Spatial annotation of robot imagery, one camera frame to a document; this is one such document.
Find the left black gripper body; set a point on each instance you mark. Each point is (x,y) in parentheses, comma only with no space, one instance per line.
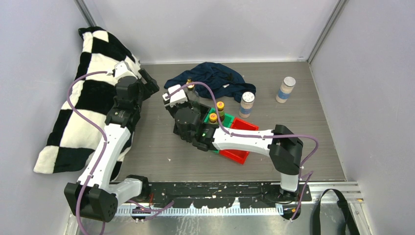
(147,89)

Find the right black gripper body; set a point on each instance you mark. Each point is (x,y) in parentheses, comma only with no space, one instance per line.
(173,109)

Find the clear glass cruet gold spout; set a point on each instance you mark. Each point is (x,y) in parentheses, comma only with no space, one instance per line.
(193,98)

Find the sauce bottle yellow cap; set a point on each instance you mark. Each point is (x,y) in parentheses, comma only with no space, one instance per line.
(213,118)
(220,108)

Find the spice jar perforated lid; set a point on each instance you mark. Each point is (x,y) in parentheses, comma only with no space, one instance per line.
(246,104)

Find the spice jar plain lid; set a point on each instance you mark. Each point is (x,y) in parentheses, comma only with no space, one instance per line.
(285,89)

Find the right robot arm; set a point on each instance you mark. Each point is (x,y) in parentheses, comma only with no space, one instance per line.
(285,153)

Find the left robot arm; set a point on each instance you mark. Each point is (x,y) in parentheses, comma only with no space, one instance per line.
(92,196)

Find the black plastic bin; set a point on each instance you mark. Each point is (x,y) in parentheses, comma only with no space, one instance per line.
(204,112)

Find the green plastic bin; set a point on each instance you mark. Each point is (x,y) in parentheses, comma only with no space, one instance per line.
(227,121)

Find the dark blue shorts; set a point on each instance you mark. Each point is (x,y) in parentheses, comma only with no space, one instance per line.
(222,80)

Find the red plastic bin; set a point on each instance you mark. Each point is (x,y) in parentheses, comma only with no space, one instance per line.
(238,156)

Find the black white checkered blanket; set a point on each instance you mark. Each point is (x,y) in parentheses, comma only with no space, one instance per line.
(73,141)

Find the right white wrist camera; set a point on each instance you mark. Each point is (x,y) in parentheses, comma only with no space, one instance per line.
(174,95)

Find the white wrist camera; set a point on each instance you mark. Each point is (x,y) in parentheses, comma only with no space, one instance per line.
(122,69)
(174,95)

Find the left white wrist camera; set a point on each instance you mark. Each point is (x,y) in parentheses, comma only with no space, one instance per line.
(122,69)

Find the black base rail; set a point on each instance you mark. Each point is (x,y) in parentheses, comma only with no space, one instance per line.
(216,195)

